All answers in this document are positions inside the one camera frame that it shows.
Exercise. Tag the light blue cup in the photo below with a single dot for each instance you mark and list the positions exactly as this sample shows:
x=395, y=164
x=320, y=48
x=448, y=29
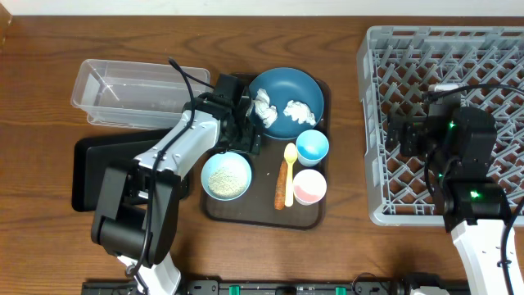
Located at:
x=312, y=146

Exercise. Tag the grey dishwasher rack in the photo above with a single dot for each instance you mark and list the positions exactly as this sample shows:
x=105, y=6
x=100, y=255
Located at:
x=396, y=64

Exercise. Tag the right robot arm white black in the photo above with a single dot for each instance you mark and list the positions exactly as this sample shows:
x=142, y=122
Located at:
x=457, y=149

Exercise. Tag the dark blue plate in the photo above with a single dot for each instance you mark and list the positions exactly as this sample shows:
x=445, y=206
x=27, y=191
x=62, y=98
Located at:
x=285, y=86

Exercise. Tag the white tissue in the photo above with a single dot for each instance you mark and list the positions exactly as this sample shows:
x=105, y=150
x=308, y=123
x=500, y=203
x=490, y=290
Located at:
x=300, y=113
x=263, y=109

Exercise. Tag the brown serving tray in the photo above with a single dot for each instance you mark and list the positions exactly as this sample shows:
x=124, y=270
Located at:
x=256, y=205

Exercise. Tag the orange carrot stick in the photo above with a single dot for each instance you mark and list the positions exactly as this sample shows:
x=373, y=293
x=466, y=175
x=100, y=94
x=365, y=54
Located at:
x=280, y=189

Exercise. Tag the pink white cup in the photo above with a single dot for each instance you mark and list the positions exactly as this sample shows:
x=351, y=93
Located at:
x=309, y=187

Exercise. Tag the pale yellow plastic spoon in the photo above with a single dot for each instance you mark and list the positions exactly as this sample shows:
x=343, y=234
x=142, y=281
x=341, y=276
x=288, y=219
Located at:
x=290, y=156

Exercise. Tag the light blue bowl with rice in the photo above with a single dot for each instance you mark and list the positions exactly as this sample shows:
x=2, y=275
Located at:
x=226, y=176

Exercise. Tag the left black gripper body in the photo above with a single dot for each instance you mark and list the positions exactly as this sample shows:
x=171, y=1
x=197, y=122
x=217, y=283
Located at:
x=241, y=140

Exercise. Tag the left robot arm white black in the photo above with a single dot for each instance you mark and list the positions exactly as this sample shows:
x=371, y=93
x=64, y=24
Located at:
x=137, y=209

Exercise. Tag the black waste tray bin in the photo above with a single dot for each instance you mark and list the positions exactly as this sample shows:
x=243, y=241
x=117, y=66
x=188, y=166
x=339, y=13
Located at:
x=92, y=155

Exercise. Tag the clear plastic waste bin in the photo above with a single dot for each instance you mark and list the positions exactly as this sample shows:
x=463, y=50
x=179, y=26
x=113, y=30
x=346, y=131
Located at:
x=130, y=94

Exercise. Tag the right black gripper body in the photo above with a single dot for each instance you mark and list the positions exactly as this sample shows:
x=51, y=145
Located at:
x=415, y=139

